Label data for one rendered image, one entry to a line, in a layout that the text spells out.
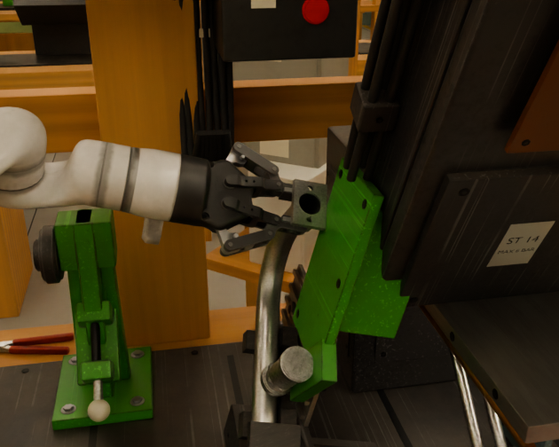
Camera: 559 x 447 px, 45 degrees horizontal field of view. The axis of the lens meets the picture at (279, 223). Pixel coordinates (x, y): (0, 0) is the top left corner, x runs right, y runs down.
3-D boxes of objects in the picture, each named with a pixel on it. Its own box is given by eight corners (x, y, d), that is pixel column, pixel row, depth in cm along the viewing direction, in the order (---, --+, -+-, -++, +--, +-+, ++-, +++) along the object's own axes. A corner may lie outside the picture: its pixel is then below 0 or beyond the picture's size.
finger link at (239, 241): (217, 248, 74) (263, 230, 77) (224, 263, 74) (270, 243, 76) (223, 241, 72) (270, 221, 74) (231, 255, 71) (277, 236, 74)
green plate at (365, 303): (384, 383, 73) (450, 208, 66) (312, 376, 71) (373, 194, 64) (354, 326, 84) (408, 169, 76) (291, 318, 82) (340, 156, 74)
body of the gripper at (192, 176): (169, 209, 68) (257, 224, 71) (177, 137, 72) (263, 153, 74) (157, 234, 75) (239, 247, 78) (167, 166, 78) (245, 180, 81)
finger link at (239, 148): (232, 145, 76) (272, 179, 76) (240, 136, 77) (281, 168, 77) (226, 156, 78) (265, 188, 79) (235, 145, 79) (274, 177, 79)
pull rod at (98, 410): (111, 425, 85) (106, 388, 82) (88, 427, 84) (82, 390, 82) (112, 397, 90) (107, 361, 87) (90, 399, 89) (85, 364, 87)
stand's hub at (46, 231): (60, 293, 85) (52, 239, 82) (35, 295, 84) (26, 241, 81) (66, 266, 91) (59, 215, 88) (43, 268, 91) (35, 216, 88)
